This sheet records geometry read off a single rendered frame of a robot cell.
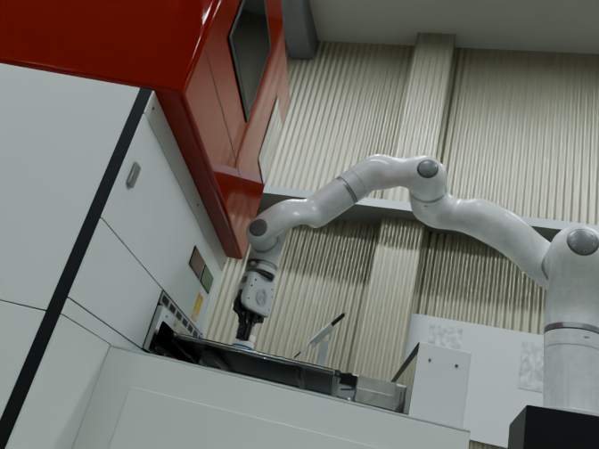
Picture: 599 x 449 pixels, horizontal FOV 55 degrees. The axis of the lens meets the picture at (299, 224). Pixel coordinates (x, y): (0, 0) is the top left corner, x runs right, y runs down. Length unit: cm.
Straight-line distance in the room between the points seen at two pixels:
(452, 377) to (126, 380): 57
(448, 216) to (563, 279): 33
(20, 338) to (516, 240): 109
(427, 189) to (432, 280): 260
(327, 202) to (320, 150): 307
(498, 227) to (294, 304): 275
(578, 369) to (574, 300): 15
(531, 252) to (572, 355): 29
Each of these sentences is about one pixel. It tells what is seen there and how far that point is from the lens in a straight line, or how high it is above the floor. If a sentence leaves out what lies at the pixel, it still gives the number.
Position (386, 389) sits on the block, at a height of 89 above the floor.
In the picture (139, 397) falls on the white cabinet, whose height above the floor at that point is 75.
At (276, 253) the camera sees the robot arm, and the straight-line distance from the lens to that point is 151.
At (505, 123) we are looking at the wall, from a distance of 467.
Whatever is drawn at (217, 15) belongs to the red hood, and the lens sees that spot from 113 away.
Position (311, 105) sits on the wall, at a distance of 485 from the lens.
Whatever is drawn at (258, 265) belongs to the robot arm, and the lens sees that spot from 148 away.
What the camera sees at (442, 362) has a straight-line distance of 108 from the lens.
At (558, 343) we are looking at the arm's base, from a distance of 137.
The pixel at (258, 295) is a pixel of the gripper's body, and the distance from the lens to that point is 147.
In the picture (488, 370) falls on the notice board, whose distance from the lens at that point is 387.
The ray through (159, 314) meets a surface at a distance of 124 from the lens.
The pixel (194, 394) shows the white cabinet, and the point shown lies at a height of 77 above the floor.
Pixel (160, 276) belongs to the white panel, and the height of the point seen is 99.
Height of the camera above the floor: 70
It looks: 23 degrees up
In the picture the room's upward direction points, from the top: 14 degrees clockwise
